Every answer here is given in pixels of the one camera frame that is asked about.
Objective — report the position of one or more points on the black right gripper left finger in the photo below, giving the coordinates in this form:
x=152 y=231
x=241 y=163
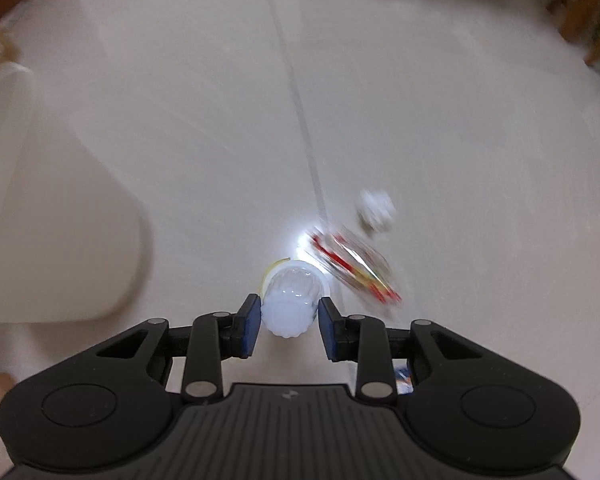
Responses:
x=155 y=361

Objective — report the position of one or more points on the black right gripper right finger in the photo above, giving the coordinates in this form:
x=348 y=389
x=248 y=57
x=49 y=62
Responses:
x=378 y=350

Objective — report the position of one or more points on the red yellow snack wrapper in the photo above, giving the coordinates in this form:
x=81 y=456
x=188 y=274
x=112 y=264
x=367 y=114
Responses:
x=349 y=259

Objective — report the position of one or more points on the white paper ball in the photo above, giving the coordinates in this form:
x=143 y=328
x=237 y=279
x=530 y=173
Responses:
x=376 y=211

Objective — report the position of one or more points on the white round trash bin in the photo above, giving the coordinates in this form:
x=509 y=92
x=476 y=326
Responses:
x=72 y=241

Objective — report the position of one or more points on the small white blue carton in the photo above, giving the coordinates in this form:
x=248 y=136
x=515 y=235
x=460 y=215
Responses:
x=404 y=384

